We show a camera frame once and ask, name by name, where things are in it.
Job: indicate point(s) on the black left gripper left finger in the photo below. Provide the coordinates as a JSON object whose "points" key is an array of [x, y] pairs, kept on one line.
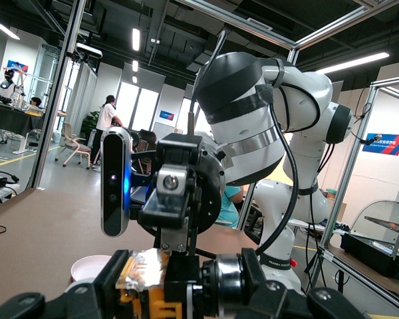
{"points": [[86, 295]]}

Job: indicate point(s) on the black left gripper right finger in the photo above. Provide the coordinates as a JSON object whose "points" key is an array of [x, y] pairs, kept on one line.
{"points": [[286, 304]]}

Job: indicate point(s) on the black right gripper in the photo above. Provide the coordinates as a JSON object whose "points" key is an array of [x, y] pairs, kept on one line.
{"points": [[207, 192]]}

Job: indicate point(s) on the orange black push-button switch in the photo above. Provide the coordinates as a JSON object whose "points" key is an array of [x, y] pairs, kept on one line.
{"points": [[146, 269]]}

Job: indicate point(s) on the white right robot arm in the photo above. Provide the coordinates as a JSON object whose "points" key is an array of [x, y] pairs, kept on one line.
{"points": [[246, 99]]}

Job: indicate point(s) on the pink round plate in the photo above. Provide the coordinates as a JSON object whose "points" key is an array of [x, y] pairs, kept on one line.
{"points": [[86, 267]]}

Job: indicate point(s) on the black office chair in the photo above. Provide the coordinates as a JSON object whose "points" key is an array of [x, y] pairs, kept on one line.
{"points": [[146, 143]]}

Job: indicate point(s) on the person in teal shirt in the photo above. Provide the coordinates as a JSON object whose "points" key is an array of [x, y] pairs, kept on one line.
{"points": [[231, 206]]}

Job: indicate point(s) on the person in white shirt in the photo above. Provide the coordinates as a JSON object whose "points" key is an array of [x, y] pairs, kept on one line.
{"points": [[106, 116]]}

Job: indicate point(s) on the green potted plant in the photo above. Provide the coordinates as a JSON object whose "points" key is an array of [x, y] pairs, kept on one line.
{"points": [[89, 124]]}

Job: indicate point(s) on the beige office chair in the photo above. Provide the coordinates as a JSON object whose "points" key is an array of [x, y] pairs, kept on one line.
{"points": [[70, 136]]}

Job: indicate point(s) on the glass display case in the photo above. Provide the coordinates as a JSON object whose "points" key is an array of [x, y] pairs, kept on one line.
{"points": [[379, 239]]}

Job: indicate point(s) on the long ceiling light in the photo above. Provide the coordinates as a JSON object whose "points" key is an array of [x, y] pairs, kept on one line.
{"points": [[135, 65], [136, 39], [352, 63], [6, 30]]}

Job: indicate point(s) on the seated person dark hair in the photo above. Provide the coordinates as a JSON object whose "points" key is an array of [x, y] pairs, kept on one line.
{"points": [[36, 103]]}

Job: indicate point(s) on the black draped table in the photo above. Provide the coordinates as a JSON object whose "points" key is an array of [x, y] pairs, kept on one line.
{"points": [[6, 119]]}

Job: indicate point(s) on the white black humanoid robot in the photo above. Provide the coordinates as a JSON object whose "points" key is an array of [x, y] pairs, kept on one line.
{"points": [[5, 88]]}

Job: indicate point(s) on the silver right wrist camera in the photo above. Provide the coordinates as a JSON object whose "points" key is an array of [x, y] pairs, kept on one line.
{"points": [[114, 186]]}

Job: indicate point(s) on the small blue red wall sign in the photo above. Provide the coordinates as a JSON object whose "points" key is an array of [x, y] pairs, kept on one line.
{"points": [[167, 115], [17, 65]]}

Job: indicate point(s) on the aluminium table side rail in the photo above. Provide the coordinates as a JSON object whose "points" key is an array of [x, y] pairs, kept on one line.
{"points": [[369, 282]]}

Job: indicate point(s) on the dark frame post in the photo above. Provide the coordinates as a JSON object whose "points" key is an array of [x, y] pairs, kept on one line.
{"points": [[53, 109]]}

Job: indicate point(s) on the aluminium frame post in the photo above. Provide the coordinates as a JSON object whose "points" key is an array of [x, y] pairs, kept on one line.
{"points": [[349, 166]]}

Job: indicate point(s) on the white overhead camera bar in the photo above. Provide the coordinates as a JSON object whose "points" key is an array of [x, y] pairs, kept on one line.
{"points": [[89, 50]]}

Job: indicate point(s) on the small frame-mounted camera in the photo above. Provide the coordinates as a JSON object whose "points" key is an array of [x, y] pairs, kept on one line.
{"points": [[372, 139]]}

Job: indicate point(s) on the large blue red wall sign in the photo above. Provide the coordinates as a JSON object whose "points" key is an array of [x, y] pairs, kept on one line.
{"points": [[384, 144]]}

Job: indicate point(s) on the aluminium overhead frame beam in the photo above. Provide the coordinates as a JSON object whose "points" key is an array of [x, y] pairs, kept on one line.
{"points": [[336, 25]]}

